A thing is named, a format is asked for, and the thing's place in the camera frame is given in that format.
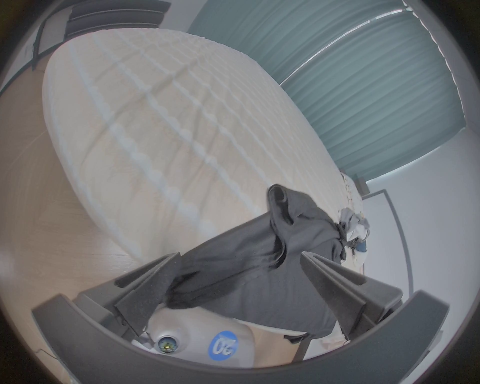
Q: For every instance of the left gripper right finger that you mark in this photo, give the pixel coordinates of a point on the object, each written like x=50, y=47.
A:
x=348, y=296

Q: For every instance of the pile of clothes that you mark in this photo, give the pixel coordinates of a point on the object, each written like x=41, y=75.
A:
x=352, y=228

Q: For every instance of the black chest of drawers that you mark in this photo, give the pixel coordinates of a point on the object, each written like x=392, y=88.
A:
x=116, y=17

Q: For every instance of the blue-green curtain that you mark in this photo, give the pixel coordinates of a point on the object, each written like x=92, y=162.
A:
x=285, y=33
x=382, y=105

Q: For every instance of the bed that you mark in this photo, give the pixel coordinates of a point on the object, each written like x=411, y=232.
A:
x=168, y=123

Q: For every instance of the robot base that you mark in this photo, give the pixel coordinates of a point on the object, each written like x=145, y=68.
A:
x=195, y=337

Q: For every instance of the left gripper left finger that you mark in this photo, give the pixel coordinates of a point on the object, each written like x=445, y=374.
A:
x=146, y=292

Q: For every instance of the black T-shirt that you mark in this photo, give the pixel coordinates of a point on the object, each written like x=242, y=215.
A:
x=255, y=277

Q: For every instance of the grey bedside table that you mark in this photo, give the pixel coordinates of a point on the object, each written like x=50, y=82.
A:
x=363, y=185

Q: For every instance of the white printed pillow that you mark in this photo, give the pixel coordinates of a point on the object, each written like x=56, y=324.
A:
x=350, y=191

